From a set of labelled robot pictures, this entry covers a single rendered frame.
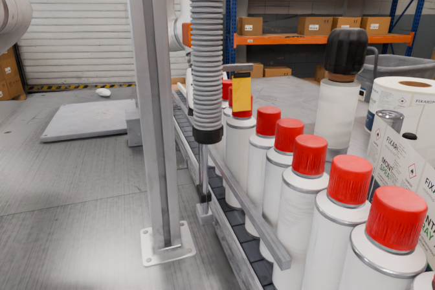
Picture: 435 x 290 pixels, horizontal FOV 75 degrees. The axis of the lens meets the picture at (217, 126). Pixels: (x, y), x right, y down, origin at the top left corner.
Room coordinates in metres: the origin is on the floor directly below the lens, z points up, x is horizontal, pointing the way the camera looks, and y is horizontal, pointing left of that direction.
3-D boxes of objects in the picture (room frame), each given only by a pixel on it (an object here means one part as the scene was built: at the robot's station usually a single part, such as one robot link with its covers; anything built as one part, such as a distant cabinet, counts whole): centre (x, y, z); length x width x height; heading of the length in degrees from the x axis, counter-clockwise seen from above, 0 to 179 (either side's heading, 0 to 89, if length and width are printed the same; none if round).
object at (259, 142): (0.37, -0.07, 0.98); 0.05 x 0.05 x 0.20
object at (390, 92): (0.77, -0.55, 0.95); 0.20 x 0.20 x 0.14
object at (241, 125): (0.44, -0.04, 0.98); 0.05 x 0.05 x 0.20
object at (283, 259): (0.74, 0.09, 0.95); 1.07 x 0.01 x 0.01; 18
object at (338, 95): (0.63, -0.28, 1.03); 0.09 x 0.09 x 0.30
